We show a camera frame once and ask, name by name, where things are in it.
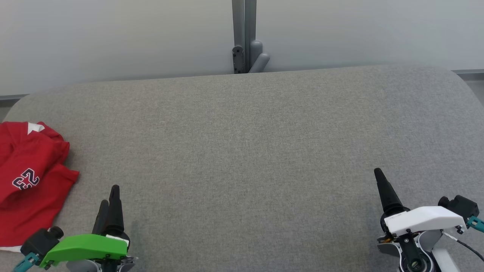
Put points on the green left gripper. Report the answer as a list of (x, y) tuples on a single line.
[(87, 245)]

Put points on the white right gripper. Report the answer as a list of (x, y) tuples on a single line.
[(423, 219)]

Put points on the red white jersey shirt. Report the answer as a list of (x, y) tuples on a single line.
[(38, 211)]

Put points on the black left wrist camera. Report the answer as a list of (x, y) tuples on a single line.
[(38, 241)]

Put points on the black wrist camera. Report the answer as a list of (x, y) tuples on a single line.
[(38, 241), (463, 207)]

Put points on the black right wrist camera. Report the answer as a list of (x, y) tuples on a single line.
[(463, 207)]

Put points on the teal left camera connector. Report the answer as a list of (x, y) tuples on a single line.
[(26, 261)]

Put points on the teal camera connector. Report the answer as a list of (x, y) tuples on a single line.
[(476, 223), (26, 261)]

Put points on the teal right camera connector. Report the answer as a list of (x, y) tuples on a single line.
[(476, 223)]

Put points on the black perforated bracket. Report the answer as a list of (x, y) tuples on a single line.
[(238, 60)]

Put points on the grey metal post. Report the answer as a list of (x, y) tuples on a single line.
[(250, 22)]

